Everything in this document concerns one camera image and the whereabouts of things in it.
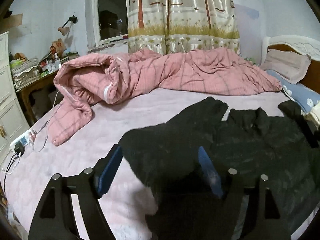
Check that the white power strip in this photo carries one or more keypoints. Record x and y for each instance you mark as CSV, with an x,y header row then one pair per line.
x,y
23,137

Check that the black charger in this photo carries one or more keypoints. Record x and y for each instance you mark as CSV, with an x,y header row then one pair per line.
x,y
18,148

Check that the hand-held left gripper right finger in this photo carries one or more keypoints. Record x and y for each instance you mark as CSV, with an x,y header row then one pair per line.
x,y
211,175

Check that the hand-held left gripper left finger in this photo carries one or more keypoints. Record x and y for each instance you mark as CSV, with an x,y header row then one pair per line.
x,y
110,170

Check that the black down jacket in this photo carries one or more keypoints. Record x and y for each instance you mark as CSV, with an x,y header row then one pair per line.
x,y
250,142

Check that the wooden desk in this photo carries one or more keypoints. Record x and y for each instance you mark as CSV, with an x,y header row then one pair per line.
x,y
27,92

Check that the green patterned cloth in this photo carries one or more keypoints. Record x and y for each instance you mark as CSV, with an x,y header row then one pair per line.
x,y
250,60

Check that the beige pillow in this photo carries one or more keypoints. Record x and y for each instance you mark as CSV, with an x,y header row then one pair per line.
x,y
285,65

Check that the tree print curtain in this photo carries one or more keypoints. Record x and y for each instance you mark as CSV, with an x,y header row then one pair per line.
x,y
185,17

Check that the clear spray bottle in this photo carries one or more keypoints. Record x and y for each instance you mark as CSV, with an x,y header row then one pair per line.
x,y
57,62

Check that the folded white garment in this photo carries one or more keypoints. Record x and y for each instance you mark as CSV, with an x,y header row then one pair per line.
x,y
315,116

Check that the stack of papers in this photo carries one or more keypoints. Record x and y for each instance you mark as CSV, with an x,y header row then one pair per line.
x,y
25,72

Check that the brown cardboard wall patch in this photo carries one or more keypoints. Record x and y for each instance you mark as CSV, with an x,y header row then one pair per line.
x,y
15,21

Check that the blue floral pillow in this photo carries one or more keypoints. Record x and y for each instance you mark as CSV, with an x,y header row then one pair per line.
x,y
300,93

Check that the white cabinet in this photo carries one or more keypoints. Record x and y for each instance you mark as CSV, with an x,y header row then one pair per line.
x,y
7,92

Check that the white framed window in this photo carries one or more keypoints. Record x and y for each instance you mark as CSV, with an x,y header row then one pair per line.
x,y
110,12

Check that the white and wooden headboard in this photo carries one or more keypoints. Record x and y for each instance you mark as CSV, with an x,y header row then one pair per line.
x,y
310,70

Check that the pink checked quilt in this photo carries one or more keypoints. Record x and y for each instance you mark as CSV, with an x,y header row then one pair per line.
x,y
150,75

